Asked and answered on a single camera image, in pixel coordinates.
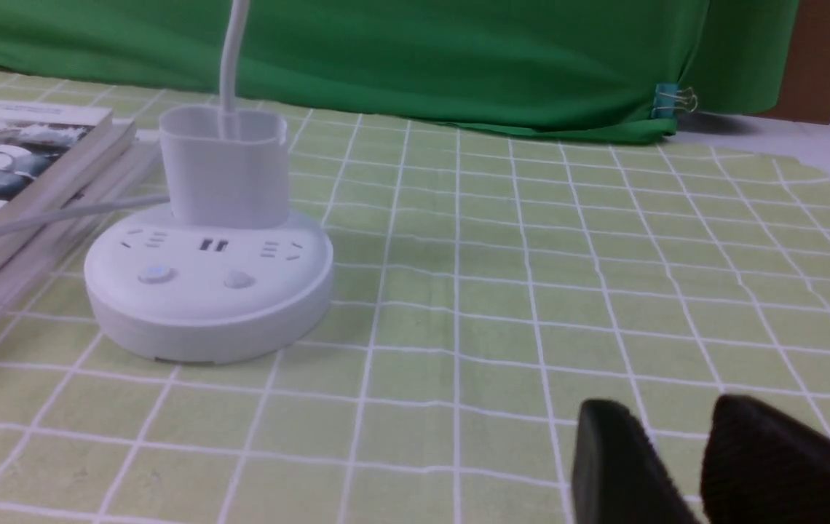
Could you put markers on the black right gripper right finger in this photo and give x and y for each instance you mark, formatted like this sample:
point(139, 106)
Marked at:
point(762, 466)

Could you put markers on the brown cardboard box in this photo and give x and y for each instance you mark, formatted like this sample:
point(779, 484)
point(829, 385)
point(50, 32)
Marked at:
point(804, 95)

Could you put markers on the green checkered tablecloth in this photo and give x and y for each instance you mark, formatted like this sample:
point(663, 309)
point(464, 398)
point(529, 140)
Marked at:
point(484, 288)

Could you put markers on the white desk lamp base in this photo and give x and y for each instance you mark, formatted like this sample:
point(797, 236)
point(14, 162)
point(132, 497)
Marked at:
point(225, 271)

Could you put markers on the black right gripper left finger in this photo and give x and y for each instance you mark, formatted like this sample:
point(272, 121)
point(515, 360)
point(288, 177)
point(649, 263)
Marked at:
point(617, 476)

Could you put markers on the green backdrop cloth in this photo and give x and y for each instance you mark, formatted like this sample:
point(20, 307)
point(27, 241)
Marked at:
point(567, 70)

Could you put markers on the blue binder clip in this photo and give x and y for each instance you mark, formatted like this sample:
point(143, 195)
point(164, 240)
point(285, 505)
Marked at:
point(670, 100)

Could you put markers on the top book with photo cover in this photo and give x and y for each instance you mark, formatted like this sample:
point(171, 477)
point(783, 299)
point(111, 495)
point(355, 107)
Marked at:
point(48, 152)

